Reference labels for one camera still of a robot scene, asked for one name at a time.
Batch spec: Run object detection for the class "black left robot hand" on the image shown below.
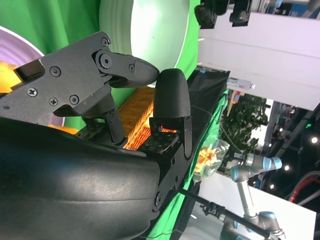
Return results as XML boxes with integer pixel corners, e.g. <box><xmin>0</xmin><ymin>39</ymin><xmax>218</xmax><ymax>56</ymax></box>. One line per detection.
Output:
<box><xmin>193</xmin><ymin>0</ymin><xmax>253</xmax><ymax>30</ymax></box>

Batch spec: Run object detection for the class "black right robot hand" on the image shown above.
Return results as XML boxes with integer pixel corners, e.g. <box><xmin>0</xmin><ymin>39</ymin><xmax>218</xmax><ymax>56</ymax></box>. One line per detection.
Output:
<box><xmin>0</xmin><ymin>31</ymin><xmax>194</xmax><ymax>240</ymax></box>

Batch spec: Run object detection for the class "pale green bowl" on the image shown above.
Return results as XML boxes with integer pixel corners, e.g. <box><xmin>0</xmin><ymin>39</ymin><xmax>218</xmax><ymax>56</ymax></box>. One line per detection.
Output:
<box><xmin>98</xmin><ymin>0</ymin><xmax>199</xmax><ymax>89</ymax></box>

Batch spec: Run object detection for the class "orange wedge bread with hole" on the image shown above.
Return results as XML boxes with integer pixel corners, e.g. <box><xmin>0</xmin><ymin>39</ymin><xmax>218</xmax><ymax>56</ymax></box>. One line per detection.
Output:
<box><xmin>0</xmin><ymin>61</ymin><xmax>23</xmax><ymax>95</ymax></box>

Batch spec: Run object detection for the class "orange wicker basket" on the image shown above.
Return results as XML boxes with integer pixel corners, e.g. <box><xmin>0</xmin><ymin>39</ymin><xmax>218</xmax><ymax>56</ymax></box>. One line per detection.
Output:
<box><xmin>116</xmin><ymin>86</ymin><xmax>181</xmax><ymax>151</ymax></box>

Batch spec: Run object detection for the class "lavender round plate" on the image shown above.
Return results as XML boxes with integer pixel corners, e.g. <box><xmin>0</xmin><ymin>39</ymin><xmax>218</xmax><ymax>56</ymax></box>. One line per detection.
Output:
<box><xmin>0</xmin><ymin>24</ymin><xmax>66</xmax><ymax>131</ymax></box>

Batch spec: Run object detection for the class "clear water bottle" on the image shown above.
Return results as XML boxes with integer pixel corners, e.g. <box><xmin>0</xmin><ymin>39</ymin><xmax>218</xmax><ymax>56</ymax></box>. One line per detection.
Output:
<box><xmin>226</xmin><ymin>77</ymin><xmax>256</xmax><ymax>91</ymax></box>

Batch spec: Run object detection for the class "green leafy plant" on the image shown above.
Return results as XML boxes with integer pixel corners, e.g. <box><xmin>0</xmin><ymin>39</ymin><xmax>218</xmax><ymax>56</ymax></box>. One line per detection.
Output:
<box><xmin>221</xmin><ymin>94</ymin><xmax>272</xmax><ymax>157</ymax></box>

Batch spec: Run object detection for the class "clear plastic snack bag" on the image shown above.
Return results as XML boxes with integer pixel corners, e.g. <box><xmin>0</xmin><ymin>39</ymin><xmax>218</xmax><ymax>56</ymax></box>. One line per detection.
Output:
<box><xmin>192</xmin><ymin>139</ymin><xmax>231</xmax><ymax>182</ymax></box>

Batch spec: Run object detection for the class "green tablecloth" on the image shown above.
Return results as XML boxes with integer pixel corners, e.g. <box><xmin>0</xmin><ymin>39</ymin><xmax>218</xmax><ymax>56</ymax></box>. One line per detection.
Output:
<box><xmin>0</xmin><ymin>0</ymin><xmax>231</xmax><ymax>240</ymax></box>

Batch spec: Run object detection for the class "black pole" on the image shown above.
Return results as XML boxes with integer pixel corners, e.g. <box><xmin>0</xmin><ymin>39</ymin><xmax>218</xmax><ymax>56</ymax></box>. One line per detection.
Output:
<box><xmin>177</xmin><ymin>187</ymin><xmax>276</xmax><ymax>238</ymax></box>

